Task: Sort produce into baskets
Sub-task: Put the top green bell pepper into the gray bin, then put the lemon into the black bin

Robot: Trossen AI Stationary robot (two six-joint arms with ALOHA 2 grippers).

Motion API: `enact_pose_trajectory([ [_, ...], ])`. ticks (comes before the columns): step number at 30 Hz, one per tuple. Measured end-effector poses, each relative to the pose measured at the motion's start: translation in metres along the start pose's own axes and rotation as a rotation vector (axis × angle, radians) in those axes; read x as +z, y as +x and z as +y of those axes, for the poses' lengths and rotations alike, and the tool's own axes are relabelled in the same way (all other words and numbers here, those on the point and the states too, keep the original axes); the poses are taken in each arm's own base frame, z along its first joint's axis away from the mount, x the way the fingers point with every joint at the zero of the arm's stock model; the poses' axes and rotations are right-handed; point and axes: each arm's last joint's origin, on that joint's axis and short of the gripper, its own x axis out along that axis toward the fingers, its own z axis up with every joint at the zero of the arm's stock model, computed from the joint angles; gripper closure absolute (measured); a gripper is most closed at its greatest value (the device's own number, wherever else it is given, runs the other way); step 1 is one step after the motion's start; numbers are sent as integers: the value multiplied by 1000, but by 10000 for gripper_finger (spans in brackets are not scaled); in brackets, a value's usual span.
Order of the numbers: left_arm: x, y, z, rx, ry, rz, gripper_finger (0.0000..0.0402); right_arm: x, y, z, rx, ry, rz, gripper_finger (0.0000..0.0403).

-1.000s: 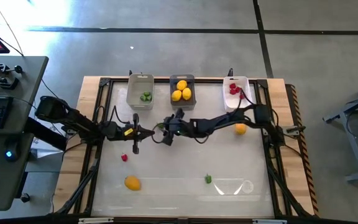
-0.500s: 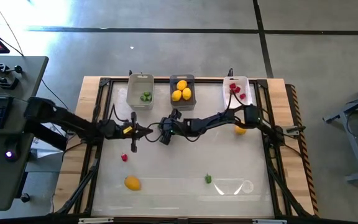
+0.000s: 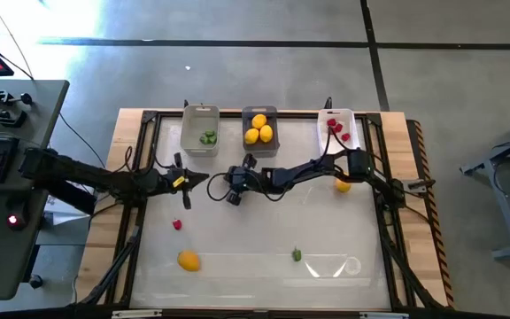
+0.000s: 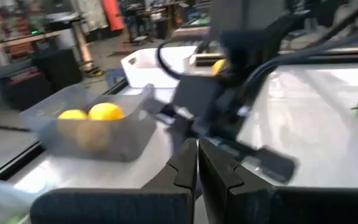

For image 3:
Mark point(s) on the blue grey metal stand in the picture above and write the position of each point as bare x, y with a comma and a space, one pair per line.
509, 223

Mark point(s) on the black desk foot knob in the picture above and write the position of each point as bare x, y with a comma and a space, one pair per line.
36, 282

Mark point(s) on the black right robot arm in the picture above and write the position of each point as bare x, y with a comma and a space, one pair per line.
299, 173

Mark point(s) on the dark grey side desk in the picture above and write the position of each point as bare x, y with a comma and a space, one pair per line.
38, 133

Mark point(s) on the dark grey plastic basket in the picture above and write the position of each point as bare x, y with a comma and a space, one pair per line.
246, 117

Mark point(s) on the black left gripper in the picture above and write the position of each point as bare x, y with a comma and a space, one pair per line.
176, 179

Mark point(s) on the yellow black hazard strip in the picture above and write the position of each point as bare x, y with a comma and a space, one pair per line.
442, 266

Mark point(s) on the grey arm base bracket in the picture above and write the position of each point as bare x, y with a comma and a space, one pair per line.
416, 185

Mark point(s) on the light grey plastic basket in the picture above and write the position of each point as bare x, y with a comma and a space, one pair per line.
193, 124

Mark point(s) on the black metal table frame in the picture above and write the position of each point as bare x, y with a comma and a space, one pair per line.
226, 114

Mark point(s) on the orange mango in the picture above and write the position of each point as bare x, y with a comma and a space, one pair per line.
188, 260

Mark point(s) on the white plastic basket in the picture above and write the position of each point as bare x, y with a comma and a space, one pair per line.
348, 119

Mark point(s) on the black computer mouse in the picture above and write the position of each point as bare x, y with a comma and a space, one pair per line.
18, 212

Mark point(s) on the orange lemon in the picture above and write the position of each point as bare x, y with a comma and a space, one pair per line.
342, 186

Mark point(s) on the white flat bracket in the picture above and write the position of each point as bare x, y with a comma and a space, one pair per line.
135, 314
383, 315

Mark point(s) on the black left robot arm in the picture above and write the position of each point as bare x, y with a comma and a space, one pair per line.
87, 175

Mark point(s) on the white paper sheet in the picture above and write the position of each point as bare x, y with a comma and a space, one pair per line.
64, 218

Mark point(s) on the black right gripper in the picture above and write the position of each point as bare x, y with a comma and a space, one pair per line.
248, 181

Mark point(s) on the small red bell pepper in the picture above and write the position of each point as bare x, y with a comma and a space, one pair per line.
176, 224
338, 128
345, 137
331, 122

